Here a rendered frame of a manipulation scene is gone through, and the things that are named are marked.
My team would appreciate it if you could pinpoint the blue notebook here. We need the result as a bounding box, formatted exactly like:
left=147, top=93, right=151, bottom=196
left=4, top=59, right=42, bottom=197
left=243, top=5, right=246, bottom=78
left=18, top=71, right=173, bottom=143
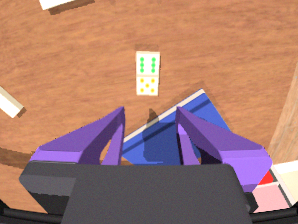
left=122, top=88, right=232, bottom=165

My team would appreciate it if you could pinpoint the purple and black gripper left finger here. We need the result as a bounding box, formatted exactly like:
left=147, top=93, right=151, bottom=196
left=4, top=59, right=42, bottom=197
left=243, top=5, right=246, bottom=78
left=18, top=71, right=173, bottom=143
left=30, top=106, right=126, bottom=165

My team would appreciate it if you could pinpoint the cream rectangular block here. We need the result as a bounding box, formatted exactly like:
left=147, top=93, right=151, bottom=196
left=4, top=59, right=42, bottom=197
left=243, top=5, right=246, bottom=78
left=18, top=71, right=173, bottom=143
left=136, top=51, right=160, bottom=95

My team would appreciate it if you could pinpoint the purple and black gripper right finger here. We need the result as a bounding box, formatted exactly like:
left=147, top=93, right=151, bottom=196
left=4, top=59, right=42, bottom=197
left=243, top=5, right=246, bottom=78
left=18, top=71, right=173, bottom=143
left=175, top=106, right=272, bottom=193

